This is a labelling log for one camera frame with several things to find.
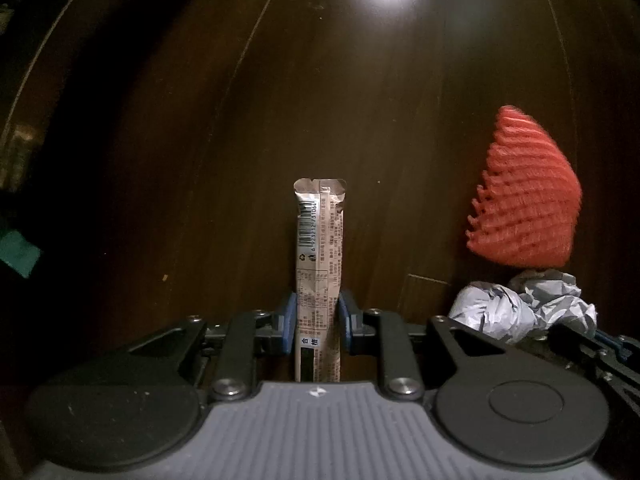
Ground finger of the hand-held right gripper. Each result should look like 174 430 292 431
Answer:
547 322 640 413

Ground white paper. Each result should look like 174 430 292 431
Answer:
447 268 599 347

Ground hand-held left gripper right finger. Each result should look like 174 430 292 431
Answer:
337 292 506 403

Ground teal cloth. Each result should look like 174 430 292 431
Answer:
0 230 42 279

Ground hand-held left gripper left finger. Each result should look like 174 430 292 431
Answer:
125 292 301 403

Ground slim beige snack wrapper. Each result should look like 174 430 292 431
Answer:
292 177 349 384

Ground red foam fruit net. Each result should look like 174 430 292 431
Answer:
465 105 584 269

